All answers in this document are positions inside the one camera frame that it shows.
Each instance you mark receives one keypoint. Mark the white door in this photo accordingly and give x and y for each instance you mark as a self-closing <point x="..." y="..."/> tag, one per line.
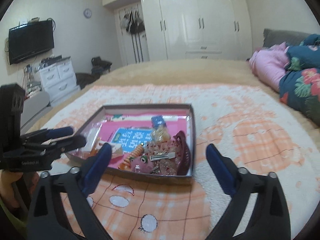
<point x="133" y="47"/>

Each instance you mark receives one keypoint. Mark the white drawer cabinet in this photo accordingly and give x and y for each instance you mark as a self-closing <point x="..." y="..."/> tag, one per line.
<point x="58" y="80"/>

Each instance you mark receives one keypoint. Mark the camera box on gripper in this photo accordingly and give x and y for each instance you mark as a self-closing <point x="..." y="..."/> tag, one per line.
<point x="12" y="101"/>

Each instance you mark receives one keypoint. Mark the grey bench cushion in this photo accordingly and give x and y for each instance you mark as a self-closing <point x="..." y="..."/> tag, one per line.
<point x="33" y="106"/>

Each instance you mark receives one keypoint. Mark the floral blue pink quilt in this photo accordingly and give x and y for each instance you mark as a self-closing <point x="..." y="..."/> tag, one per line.
<point x="293" y="72"/>

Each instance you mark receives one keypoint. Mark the orange white plush blanket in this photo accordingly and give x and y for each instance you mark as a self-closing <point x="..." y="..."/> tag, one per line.
<point x="245" y="124"/>

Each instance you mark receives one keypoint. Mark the white earring card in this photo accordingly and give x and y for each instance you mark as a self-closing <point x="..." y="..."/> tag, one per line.
<point x="90" y="140"/>

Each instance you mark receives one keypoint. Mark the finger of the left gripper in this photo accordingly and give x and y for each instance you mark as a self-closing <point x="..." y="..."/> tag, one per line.
<point x="47" y="134"/>
<point x="55" y="148"/>

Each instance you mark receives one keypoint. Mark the black wall television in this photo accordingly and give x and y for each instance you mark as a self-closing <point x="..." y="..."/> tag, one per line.
<point x="29" y="40"/>

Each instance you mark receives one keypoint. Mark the grey headboard cushion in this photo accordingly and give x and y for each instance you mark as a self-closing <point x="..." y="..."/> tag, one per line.
<point x="293" y="38"/>

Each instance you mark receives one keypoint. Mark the white glossy wardrobe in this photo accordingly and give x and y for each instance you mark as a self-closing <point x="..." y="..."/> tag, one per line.
<point x="191" y="29"/>

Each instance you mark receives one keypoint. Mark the small blue jewelry box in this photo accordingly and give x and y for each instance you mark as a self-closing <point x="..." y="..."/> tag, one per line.
<point x="158" y="121"/>

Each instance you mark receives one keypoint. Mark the brown shallow cardboard box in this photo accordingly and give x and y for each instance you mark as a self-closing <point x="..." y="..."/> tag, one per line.
<point x="94" y="119"/>

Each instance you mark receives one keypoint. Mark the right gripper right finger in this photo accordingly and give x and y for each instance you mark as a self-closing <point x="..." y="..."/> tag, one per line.
<point x="270" y="217"/>

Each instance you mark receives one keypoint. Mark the left hand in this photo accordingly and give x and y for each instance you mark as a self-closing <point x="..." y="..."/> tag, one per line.
<point x="11" y="201"/>

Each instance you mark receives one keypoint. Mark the hanging bags on door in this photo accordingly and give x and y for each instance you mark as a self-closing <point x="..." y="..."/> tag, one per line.
<point x="132" y="23"/>

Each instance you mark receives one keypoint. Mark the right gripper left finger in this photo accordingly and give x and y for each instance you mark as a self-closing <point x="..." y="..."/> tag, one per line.
<point x="47" y="218"/>

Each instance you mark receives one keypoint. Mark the tan bed cover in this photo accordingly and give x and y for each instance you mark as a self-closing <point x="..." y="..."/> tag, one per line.
<point x="171" y="72"/>

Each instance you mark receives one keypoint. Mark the round wall clock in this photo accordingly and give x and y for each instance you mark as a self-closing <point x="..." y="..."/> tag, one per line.
<point x="87" y="13"/>

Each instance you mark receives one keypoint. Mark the dark clothes pile on stool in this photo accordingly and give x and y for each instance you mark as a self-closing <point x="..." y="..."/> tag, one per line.
<point x="99" y="68"/>

